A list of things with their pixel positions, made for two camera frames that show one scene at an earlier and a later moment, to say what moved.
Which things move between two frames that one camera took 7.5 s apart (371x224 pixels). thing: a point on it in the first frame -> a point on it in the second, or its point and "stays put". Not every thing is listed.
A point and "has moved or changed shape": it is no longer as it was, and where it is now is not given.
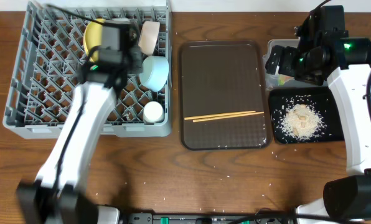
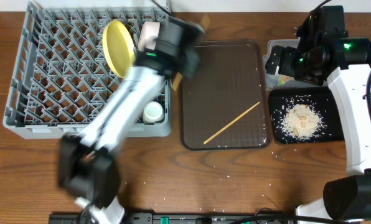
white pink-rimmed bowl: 148,35 stays put
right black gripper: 287,54 stays put
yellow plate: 93,37 has moved or changed shape
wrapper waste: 281,79 stays put
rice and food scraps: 300,118 stays put
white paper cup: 152,112 stays put
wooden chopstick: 218,114 -> 177,78
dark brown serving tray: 218,76 stays put
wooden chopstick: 229,116 -> 230,124
